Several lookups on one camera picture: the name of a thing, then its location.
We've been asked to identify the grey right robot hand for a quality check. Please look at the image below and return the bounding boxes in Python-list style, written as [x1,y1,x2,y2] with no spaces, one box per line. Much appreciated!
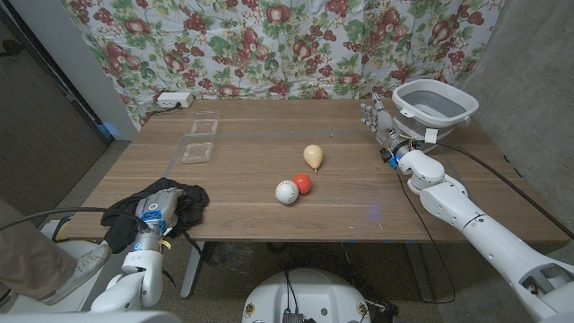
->
[361,92,412,170]

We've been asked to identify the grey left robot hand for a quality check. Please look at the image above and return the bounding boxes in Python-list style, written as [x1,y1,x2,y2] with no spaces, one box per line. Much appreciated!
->
[132,188,186,255]

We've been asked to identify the black shorts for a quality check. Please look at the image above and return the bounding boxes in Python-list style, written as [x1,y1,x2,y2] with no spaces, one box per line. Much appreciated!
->
[100,177,211,256]

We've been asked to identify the clear plastic clamshell container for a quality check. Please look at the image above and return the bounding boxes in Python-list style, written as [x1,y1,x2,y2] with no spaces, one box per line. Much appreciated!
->
[180,109,221,165]

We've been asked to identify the red ball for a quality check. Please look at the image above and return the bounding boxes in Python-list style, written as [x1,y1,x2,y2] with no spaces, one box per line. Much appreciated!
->
[292,173,313,195]

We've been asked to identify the white baseball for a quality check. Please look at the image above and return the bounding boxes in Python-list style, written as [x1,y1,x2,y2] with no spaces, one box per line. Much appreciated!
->
[274,179,300,205]

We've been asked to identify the white grey collapsible tub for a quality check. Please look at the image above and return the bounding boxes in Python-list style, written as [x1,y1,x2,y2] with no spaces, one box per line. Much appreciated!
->
[391,78,480,152]

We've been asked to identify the table leg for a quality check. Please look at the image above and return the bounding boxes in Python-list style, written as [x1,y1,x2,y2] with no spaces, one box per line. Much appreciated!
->
[405,241,435,302]
[179,240,205,300]

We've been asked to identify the beige toy pear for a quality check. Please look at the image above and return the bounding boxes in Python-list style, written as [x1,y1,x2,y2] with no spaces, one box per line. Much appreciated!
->
[302,144,325,174]

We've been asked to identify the grey sneaker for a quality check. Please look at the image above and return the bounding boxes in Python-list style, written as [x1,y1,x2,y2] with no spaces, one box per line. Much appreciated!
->
[39,243,112,307]

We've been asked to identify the grey tape strip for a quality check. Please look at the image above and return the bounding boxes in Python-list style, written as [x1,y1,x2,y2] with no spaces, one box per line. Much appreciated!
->
[217,129,364,138]

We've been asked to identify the black yellow rimmed object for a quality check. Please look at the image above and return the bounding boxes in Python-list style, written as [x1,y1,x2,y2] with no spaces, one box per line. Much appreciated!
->
[52,215,73,243]

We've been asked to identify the white power strip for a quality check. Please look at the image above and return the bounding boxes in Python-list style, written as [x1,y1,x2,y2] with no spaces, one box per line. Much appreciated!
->
[156,92,196,109]

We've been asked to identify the person leg in brown trousers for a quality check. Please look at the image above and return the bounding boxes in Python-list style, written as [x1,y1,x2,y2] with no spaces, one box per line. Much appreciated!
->
[0,196,77,300]

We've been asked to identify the floral fruit print backdrop cloth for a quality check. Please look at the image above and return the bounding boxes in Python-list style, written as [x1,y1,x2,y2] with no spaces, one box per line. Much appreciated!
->
[60,0,506,129]

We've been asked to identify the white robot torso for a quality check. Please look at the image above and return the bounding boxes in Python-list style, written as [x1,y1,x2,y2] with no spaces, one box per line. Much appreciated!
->
[241,267,372,323]

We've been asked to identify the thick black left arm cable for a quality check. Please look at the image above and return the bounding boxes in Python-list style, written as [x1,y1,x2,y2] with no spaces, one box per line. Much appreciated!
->
[0,206,152,233]

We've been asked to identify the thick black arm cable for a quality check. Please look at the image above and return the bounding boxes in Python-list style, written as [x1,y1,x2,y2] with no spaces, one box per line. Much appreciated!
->
[0,206,152,233]
[434,141,574,241]

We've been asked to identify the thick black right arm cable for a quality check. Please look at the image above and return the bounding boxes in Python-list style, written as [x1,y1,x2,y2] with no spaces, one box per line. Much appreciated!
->
[434,141,574,241]

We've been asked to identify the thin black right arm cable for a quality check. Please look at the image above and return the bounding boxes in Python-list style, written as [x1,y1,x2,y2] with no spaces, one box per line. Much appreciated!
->
[371,168,457,306]

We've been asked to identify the black cabinet handle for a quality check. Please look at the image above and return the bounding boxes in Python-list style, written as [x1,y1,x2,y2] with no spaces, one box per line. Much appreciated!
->
[0,39,24,58]

